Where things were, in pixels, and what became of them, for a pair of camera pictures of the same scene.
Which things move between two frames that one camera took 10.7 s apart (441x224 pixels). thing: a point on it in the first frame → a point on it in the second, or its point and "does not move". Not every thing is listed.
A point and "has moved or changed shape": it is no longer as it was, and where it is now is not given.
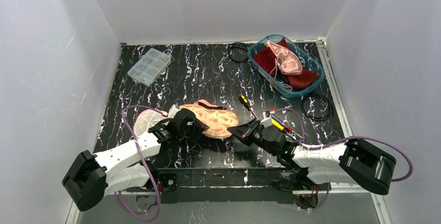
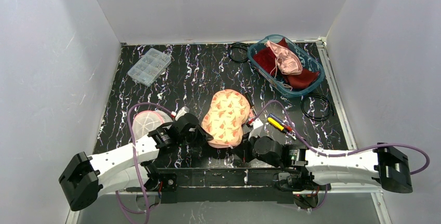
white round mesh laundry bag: (145, 119) does not move
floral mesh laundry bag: (218, 119) has moved or changed shape
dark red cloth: (266, 60) does not move
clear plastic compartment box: (150, 67) does not move
